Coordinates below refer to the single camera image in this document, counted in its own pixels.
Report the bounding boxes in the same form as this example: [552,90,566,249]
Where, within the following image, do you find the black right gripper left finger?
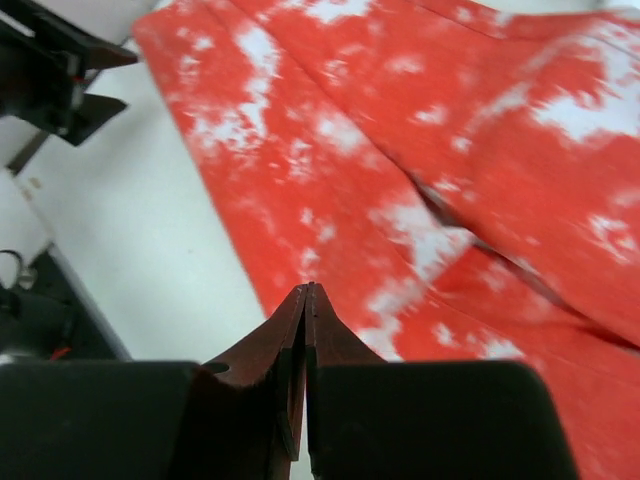
[174,285,306,479]

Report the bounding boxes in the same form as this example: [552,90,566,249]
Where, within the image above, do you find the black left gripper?
[1,1,139,146]

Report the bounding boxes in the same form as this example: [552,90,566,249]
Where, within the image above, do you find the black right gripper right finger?
[304,283,390,479]

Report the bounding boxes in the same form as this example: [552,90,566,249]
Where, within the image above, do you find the red white patterned trousers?
[134,1,639,479]

